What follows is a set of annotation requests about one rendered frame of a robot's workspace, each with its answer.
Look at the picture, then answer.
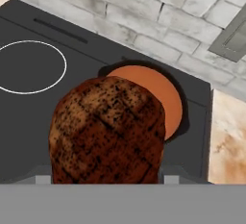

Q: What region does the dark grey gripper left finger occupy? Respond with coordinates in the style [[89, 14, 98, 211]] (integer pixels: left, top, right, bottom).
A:
[[6, 163, 54, 186]]

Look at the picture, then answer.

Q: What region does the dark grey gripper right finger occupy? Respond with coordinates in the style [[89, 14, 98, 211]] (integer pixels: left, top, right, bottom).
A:
[[158, 164, 209, 186]]

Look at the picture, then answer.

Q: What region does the brown grilled steak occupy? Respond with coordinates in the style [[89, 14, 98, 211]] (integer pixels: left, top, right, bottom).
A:
[[48, 75, 167, 186]]

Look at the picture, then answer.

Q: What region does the black saucepan with orange marinade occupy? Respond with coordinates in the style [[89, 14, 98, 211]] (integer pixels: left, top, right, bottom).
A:
[[97, 60, 192, 143]]

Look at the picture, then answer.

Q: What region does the black hob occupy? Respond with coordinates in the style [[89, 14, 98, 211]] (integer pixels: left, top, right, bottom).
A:
[[0, 0, 213, 186]]

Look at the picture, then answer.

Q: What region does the grey range hood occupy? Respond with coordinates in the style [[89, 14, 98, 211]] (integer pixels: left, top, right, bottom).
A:
[[207, 4, 246, 63]]

